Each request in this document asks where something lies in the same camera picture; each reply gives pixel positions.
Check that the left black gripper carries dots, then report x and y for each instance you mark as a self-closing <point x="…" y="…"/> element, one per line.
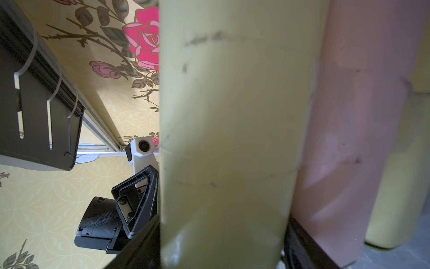
<point x="107" y="226"/>

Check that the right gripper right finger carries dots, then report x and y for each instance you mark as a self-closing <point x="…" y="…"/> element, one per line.
<point x="301" y="251"/>

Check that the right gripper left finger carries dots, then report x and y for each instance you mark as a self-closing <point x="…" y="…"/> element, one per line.
<point x="143" y="251"/>

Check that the green drawer cabinet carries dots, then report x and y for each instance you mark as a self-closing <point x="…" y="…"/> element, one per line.
<point x="277" y="109"/>

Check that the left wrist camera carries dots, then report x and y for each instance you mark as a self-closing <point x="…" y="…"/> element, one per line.
<point x="140" y="154"/>

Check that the grey wall shelf tray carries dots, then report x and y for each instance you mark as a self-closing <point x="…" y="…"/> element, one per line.
<point x="41" y="116"/>

